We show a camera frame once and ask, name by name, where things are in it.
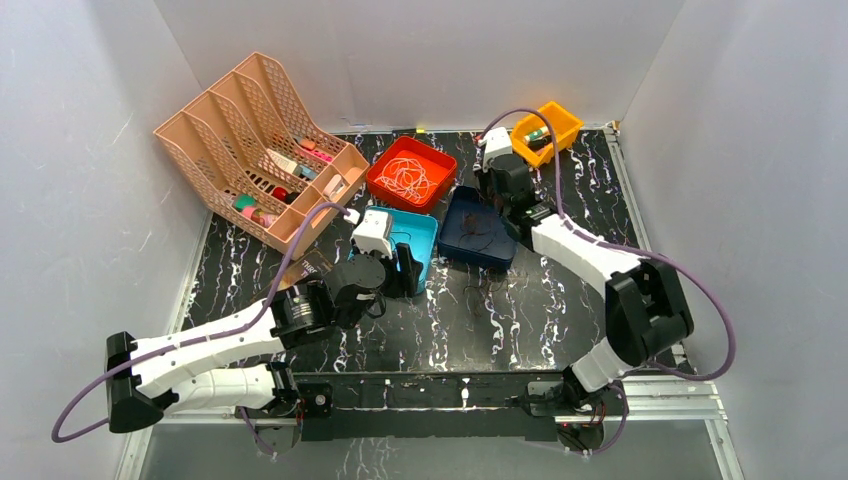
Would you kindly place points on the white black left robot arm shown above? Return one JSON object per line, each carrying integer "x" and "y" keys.
{"x": 194, "y": 369}

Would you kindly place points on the red ball in organizer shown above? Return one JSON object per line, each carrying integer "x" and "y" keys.
{"x": 280, "y": 194}

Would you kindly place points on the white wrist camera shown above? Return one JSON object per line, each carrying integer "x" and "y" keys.
{"x": 494, "y": 143}
{"x": 372, "y": 234}

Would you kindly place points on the white box in organizer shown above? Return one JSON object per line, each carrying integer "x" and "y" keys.
{"x": 284, "y": 163}

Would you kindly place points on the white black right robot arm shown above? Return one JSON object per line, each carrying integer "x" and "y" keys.
{"x": 646, "y": 311}

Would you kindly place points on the cyan square tray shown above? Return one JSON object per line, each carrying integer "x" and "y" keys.
{"x": 417, "y": 230}

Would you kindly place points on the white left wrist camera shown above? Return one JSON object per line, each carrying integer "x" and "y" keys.
{"x": 372, "y": 234}

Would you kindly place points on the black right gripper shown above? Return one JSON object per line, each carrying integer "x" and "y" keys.
{"x": 489, "y": 173}

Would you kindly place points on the yellow plastic bin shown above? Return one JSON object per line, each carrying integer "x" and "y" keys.
{"x": 566, "y": 127}

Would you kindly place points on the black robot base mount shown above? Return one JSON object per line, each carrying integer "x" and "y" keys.
{"x": 583, "y": 434}

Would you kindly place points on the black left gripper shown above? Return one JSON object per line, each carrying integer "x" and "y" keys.
{"x": 404, "y": 270}

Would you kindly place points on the pink marker in organizer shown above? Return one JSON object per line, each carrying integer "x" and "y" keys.
{"x": 312, "y": 148}

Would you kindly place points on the green white tube in bin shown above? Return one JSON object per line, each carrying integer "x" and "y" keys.
{"x": 539, "y": 135}

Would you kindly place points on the three days to see book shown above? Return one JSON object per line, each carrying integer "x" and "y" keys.
{"x": 311, "y": 262}

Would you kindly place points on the peach plastic file organizer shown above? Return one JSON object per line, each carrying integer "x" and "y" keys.
{"x": 218, "y": 142}

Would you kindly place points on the navy blue square tray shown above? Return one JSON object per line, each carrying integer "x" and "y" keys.
{"x": 472, "y": 233}

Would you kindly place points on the red square tray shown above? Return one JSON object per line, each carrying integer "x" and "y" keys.
{"x": 411, "y": 176}

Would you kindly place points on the green pink tape rolls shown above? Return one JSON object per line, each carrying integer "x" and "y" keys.
{"x": 248, "y": 207}

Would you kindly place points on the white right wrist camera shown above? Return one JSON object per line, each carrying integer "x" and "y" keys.
{"x": 494, "y": 143}

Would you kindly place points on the aluminium frame rail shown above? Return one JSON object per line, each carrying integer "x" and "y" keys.
{"x": 649, "y": 396}

